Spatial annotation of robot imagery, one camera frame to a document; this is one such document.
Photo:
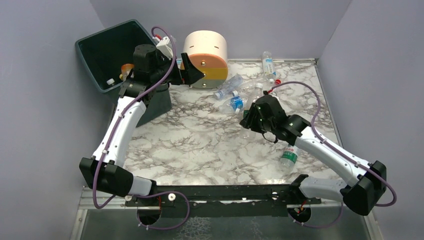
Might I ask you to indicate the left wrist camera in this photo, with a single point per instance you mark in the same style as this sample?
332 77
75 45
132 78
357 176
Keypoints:
164 45

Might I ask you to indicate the green label bottle dark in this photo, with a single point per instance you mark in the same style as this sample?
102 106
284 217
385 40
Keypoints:
255 94

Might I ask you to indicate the orange label juice bottle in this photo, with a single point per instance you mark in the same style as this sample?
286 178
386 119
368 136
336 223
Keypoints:
127 71

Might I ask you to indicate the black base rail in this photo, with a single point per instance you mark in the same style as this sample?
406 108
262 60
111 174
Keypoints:
215 201

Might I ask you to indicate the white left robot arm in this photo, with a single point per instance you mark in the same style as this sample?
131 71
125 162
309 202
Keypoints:
104 171

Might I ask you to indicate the round drawer cabinet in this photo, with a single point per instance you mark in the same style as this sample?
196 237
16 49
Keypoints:
207 51

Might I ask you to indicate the clear bottle blue white label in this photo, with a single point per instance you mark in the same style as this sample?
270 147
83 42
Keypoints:
268 68

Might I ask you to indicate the aluminium frame rail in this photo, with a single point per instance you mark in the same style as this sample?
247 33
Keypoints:
103 217

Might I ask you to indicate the dark green plastic bin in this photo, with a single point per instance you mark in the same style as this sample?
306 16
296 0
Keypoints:
105 52

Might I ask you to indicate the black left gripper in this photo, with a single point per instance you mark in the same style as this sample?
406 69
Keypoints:
183 71

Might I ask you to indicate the green jasmine tea bottle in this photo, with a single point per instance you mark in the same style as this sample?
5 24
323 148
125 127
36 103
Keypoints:
111 82

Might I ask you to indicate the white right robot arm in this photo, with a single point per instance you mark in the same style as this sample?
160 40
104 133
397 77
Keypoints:
361 185

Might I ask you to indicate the clear bottle blue cap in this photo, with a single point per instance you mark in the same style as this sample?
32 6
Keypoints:
228 86

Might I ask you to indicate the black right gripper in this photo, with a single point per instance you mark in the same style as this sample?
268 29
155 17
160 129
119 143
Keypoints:
251 117

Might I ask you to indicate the green label water bottle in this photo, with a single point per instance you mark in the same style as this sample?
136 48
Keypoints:
289 157

